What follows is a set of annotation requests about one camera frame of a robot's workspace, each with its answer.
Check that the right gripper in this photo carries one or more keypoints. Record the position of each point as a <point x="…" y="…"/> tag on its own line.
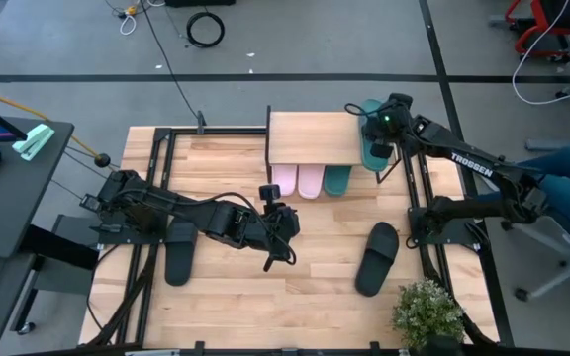
<point x="394" y="121"/>

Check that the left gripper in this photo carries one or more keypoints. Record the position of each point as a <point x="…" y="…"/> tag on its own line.
<point x="282" y="225"/>

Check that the green slide sandal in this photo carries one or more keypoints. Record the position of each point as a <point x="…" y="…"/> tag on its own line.
<point x="370" y="160"/>
<point x="337" y="180"/>

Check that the pink slide sandal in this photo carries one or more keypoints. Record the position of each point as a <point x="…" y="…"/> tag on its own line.
<point x="311" y="182"/>
<point x="285" y="180"/>

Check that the black slide sandal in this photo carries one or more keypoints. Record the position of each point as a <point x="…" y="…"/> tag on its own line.
<point x="181" y="254"/>
<point x="376" y="259"/>

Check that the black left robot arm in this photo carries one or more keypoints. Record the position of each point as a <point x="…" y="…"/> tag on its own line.
<point x="176" y="210"/>

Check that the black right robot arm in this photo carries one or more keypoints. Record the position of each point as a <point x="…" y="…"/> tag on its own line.
<point x="473" y="165"/>

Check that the potted plant with white blossoms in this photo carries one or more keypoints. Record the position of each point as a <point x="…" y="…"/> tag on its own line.
<point x="428" y="314"/>

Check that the person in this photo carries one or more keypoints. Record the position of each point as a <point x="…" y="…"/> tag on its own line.
<point x="562" y="183"/>

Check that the grey office chair base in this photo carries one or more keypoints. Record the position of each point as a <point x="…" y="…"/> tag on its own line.
<point x="552" y="267"/>

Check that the dark grey side desk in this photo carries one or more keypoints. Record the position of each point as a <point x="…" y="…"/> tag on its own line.
<point x="13" y="198"/>

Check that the mint green stapler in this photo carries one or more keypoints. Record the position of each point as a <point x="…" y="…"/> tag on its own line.
<point x="32" y="142"/>

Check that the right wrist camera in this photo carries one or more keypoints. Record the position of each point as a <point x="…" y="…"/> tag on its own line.
<point x="381" y="151"/>

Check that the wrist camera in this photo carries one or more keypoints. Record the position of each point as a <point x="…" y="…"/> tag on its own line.
<point x="270" y="193"/>
<point x="381" y="151"/>

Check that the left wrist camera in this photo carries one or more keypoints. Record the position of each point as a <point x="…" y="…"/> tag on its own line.
<point x="270" y="193"/>

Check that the wooden shelf black metal frame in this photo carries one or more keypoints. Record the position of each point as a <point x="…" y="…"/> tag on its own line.
<point x="314" y="138"/>

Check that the black table frame rails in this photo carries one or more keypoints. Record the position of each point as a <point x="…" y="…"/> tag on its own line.
<point x="159" y="173"/>

